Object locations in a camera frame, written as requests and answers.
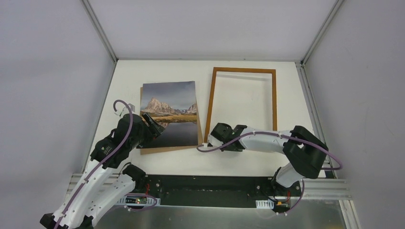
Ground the brown fibreboard backing board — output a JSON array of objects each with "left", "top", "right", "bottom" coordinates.
[{"left": 139, "top": 87, "right": 204, "bottom": 156}]

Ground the mountain landscape photo print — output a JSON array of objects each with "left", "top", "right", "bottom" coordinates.
[{"left": 137, "top": 81, "right": 199, "bottom": 149}]

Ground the brown wooden photo frame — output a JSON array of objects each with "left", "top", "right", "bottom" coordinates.
[{"left": 203, "top": 67, "right": 278, "bottom": 142}]

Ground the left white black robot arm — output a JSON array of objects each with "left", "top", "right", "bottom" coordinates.
[{"left": 40, "top": 114, "right": 165, "bottom": 229}]

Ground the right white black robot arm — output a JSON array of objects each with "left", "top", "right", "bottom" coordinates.
[{"left": 207, "top": 123, "right": 329, "bottom": 196}]

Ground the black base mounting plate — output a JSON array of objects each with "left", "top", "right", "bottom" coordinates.
[{"left": 132, "top": 175, "right": 301, "bottom": 208}]

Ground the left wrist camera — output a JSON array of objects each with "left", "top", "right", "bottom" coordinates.
[{"left": 125, "top": 103, "right": 136, "bottom": 113}]

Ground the left white cable duct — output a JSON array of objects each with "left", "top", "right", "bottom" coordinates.
[{"left": 116, "top": 196, "right": 160, "bottom": 207}]

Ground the white cable duct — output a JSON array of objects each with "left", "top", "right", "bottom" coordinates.
[
  {"left": 116, "top": 196, "right": 160, "bottom": 207},
  {"left": 256, "top": 199, "right": 274, "bottom": 209}
]

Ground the right white cable duct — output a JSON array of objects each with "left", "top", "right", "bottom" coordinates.
[{"left": 256, "top": 199, "right": 274, "bottom": 209}]

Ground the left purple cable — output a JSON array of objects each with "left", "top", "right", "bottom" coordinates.
[{"left": 52, "top": 99, "right": 158, "bottom": 229}]

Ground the aluminium front rail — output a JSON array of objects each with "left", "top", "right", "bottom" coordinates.
[{"left": 65, "top": 174, "right": 352, "bottom": 200}]

